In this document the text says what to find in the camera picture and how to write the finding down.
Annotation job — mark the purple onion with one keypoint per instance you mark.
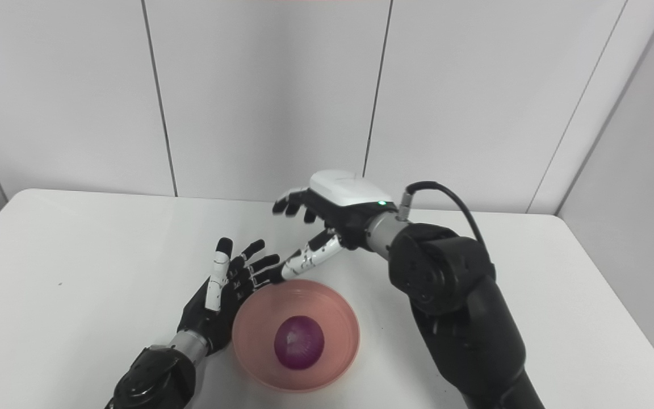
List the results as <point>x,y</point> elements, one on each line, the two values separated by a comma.
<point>299,342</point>

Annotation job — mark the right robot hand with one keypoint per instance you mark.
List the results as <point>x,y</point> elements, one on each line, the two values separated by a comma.
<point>332,218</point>

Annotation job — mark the pink plate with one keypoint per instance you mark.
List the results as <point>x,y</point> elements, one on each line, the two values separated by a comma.
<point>296,336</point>

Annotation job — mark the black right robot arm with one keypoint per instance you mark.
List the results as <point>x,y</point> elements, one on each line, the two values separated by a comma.
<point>457,318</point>

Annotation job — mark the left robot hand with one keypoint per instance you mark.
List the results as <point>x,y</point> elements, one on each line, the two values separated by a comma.
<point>219,301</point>

